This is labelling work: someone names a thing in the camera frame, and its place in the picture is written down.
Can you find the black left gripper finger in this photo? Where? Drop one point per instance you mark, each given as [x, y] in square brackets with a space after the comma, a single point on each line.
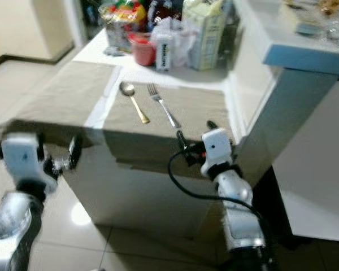
[76, 152]

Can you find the raised white bar counter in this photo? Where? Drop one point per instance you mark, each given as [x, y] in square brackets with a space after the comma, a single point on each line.
[282, 96]

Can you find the golden metal spoon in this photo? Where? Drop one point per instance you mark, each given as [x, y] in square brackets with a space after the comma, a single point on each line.
[126, 89]

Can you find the silver metal fork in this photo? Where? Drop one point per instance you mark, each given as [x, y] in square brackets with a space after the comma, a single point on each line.
[163, 104]

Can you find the white plastic bag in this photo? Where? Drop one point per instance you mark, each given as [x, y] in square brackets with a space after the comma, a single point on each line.
[186, 39]

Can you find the red plastic bucket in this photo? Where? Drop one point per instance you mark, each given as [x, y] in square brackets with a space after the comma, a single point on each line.
[142, 51]

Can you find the white kitchen island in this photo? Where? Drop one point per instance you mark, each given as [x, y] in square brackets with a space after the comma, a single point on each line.
[135, 197]

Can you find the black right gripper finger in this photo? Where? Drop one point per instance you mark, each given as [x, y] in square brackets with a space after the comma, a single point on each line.
[212, 125]
[182, 142]

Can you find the cream crackers box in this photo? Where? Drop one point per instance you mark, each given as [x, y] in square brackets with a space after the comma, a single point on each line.
[209, 34]

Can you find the dark red snack bag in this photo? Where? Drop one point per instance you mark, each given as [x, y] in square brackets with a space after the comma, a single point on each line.
[159, 10]

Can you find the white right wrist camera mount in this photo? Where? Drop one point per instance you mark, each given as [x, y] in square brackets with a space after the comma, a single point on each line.
[217, 148]

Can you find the beige kitchen base cabinets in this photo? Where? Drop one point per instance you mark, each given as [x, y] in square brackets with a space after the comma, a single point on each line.
[22, 22]

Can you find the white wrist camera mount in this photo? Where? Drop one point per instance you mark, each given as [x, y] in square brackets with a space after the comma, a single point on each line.
[22, 158]
[217, 148]

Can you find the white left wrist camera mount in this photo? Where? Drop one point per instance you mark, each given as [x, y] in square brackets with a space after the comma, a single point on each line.
[22, 158]

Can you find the white Oatside carton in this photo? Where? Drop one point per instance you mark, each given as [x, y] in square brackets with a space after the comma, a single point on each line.
[164, 53]

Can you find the white low cabinet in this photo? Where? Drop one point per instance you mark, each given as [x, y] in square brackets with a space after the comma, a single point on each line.
[316, 180]

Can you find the colourful bread bag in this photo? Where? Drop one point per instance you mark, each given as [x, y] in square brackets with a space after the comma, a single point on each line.
[116, 22]

